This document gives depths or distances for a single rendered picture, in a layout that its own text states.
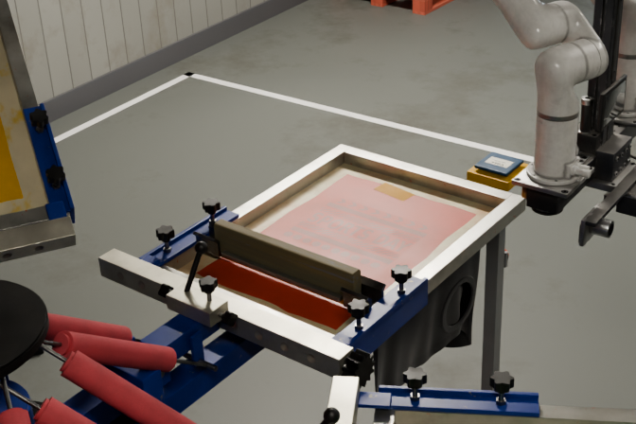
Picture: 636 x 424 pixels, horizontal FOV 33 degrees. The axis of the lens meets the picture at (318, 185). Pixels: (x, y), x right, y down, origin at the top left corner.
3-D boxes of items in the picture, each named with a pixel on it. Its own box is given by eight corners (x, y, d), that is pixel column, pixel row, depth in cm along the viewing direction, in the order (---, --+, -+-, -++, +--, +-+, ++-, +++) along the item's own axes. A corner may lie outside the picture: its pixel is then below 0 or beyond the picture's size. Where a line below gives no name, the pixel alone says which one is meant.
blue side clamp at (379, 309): (409, 297, 244) (409, 271, 240) (428, 304, 241) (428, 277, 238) (330, 364, 223) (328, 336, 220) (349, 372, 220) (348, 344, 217)
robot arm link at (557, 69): (524, 112, 246) (527, 46, 238) (566, 97, 252) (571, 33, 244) (555, 126, 238) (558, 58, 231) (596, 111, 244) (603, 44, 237)
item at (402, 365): (450, 327, 292) (451, 212, 275) (478, 338, 287) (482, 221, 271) (351, 419, 260) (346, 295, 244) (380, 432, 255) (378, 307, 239)
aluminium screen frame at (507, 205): (341, 155, 307) (341, 143, 305) (525, 210, 274) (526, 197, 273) (143, 280, 252) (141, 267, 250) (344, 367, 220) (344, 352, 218)
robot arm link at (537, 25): (454, -27, 250) (514, -41, 259) (538, 103, 238) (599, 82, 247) (480, -67, 239) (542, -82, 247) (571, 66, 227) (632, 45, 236)
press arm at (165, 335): (200, 320, 230) (197, 300, 228) (220, 328, 227) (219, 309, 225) (141, 361, 218) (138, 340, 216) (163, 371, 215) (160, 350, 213)
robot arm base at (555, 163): (601, 171, 251) (607, 111, 244) (579, 194, 242) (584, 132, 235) (539, 157, 260) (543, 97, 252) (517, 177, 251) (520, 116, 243)
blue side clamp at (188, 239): (226, 229, 274) (223, 205, 271) (240, 235, 272) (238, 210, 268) (141, 283, 254) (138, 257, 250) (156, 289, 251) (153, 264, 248)
